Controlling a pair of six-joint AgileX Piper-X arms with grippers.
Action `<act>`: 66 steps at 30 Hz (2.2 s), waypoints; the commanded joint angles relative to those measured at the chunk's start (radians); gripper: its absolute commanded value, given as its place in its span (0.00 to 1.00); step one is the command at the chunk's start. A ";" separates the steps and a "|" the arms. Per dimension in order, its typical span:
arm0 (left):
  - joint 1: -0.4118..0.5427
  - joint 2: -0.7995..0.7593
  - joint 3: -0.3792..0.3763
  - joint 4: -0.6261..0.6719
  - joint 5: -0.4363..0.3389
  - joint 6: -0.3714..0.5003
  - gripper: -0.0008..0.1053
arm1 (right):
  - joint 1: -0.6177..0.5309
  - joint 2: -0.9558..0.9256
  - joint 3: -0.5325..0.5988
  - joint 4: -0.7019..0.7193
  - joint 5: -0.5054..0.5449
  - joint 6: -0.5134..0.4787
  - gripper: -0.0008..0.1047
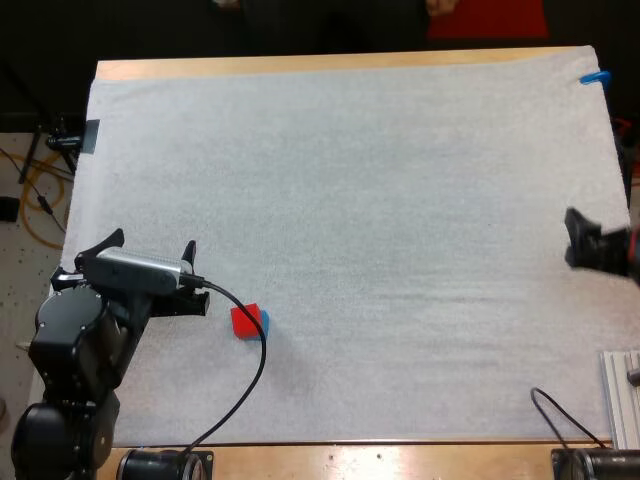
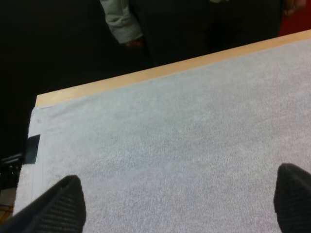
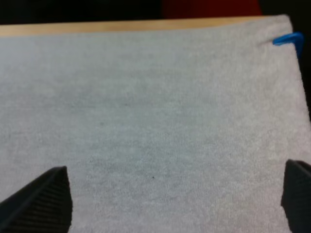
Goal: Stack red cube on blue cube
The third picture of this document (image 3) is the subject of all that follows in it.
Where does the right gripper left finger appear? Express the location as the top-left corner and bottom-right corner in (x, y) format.
(0, 166), (73, 233)

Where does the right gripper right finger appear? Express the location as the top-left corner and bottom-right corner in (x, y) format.
(280, 159), (311, 233)

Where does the blue clip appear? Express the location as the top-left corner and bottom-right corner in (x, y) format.
(272, 32), (305, 59)

